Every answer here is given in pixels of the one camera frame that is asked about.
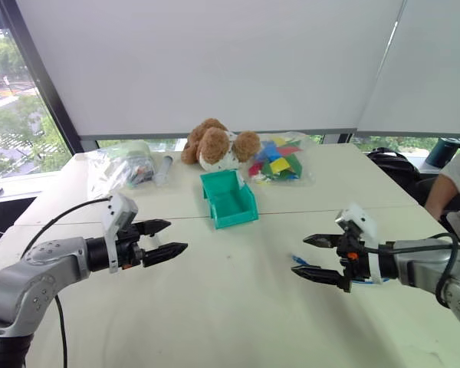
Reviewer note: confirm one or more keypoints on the dark green bottle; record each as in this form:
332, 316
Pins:
446, 151

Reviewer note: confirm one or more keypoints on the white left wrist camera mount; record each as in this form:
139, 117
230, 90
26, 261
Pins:
117, 211

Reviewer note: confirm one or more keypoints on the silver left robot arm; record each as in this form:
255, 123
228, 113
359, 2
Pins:
30, 276

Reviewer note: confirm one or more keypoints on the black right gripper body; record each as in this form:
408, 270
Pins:
354, 260

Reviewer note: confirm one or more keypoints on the wide white roller blind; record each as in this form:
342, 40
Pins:
214, 65

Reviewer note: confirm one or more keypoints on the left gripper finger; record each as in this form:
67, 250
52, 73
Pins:
153, 227
165, 252

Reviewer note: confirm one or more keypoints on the narrow white roller blind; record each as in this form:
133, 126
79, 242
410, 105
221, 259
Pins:
433, 76

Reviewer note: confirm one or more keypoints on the clear bag of small parts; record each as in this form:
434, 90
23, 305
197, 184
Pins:
132, 165

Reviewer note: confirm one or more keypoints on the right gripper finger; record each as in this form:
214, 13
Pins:
324, 240
322, 275

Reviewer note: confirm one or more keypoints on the black side desk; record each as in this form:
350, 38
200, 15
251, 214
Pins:
4, 218

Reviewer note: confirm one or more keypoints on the black window frame post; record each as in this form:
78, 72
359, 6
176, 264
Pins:
34, 73

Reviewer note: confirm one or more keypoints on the bag of colourful flat pieces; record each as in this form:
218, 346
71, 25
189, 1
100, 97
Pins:
278, 161

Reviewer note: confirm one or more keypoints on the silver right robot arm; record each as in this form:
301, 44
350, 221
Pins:
425, 264

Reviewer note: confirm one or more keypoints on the brown and white plush dog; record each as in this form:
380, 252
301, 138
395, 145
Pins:
214, 143

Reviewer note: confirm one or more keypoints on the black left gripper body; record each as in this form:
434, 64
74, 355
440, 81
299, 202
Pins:
130, 251

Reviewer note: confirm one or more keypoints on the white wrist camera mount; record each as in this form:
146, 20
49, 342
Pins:
117, 211
358, 220

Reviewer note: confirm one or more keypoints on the black backpack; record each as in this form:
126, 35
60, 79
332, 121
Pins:
396, 168

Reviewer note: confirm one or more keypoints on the green plastic bin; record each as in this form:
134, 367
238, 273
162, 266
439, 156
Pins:
230, 205

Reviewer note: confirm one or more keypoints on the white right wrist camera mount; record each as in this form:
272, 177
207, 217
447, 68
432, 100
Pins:
358, 220

